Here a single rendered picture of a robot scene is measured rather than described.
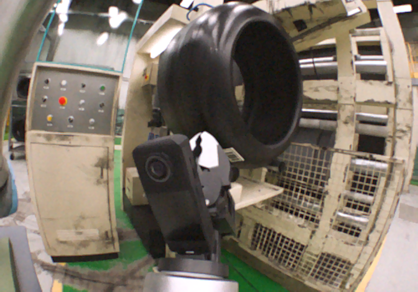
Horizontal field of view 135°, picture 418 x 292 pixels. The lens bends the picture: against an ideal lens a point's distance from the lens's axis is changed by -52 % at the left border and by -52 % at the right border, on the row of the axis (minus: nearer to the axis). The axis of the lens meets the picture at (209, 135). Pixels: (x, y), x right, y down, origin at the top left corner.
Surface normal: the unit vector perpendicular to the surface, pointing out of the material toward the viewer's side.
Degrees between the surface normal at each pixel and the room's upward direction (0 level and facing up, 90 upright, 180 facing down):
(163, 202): 99
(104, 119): 90
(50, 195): 90
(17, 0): 123
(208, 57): 92
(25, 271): 0
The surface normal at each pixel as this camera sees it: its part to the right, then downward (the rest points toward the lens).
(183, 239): -0.18, 0.18
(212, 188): -0.31, -0.76
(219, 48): 0.46, 0.09
